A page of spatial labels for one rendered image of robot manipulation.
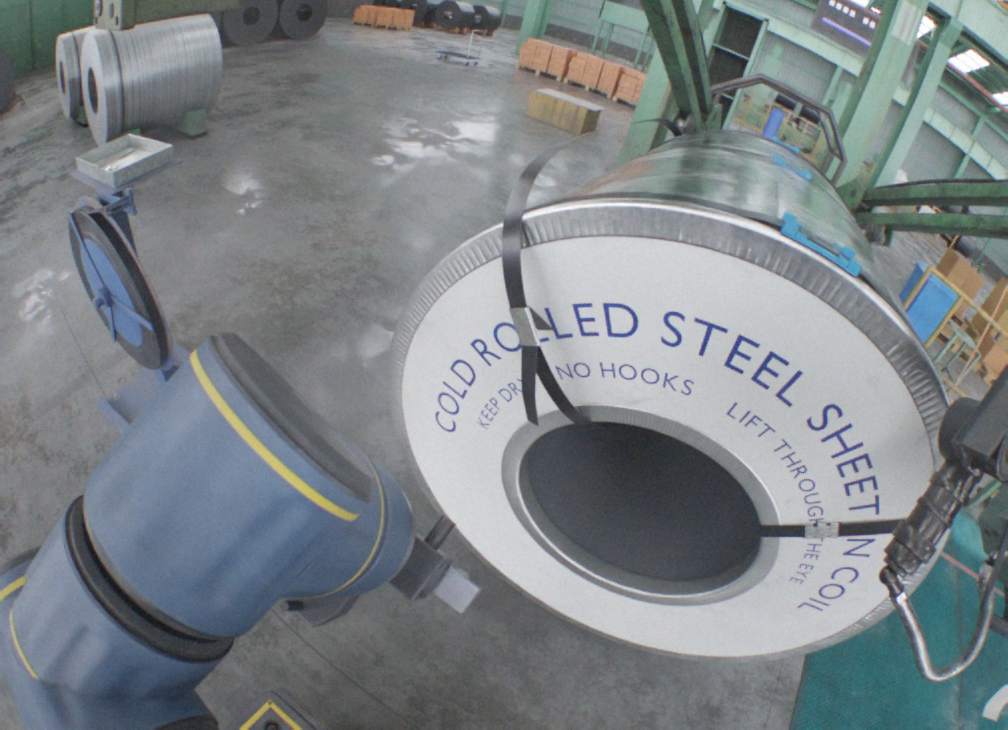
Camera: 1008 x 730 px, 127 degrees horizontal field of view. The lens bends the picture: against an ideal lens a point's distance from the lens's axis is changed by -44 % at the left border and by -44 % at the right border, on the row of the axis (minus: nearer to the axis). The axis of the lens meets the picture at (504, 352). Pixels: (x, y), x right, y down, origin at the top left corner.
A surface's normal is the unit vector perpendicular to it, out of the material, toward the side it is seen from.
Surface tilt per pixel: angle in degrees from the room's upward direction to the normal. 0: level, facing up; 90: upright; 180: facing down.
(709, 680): 0
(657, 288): 90
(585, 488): 25
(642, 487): 9
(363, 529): 79
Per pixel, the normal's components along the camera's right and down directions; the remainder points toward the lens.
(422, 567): -0.06, -0.47
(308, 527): 0.71, 0.39
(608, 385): -0.51, 0.50
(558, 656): 0.22, -0.72
